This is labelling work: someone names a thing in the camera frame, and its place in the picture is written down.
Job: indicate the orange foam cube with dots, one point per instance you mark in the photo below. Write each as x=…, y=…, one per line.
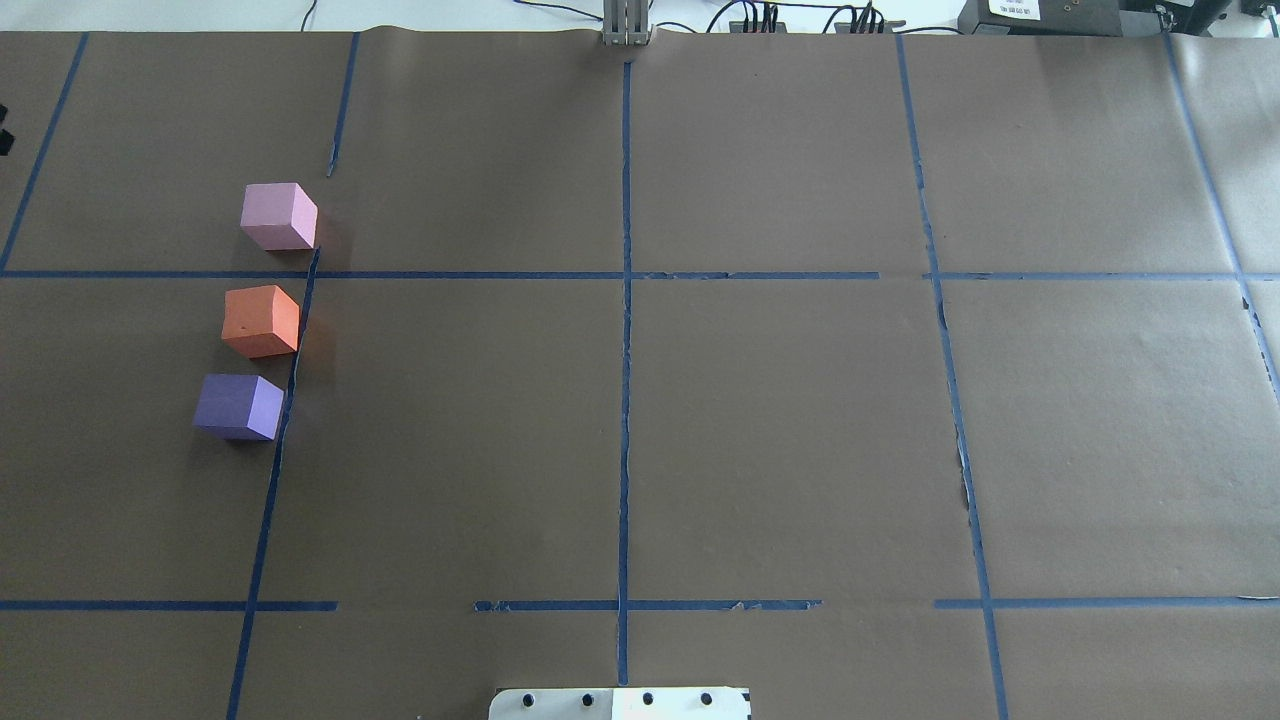
x=262, y=321

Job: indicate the black power strip left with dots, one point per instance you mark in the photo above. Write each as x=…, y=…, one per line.
x=758, y=19

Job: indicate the black power strip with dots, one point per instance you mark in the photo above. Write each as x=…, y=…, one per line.
x=863, y=19
x=758, y=19

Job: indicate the black power strip right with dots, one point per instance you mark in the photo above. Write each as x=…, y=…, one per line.
x=863, y=19

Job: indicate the pink foam cube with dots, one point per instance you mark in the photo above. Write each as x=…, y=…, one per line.
x=279, y=217

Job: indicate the purple foam cube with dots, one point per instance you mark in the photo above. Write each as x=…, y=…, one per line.
x=239, y=407

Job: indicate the black box with label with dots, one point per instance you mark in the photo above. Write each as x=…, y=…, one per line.
x=1055, y=18

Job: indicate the grey camera stand post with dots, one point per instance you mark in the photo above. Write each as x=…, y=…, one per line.
x=626, y=23

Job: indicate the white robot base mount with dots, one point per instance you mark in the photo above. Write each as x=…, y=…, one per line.
x=717, y=702

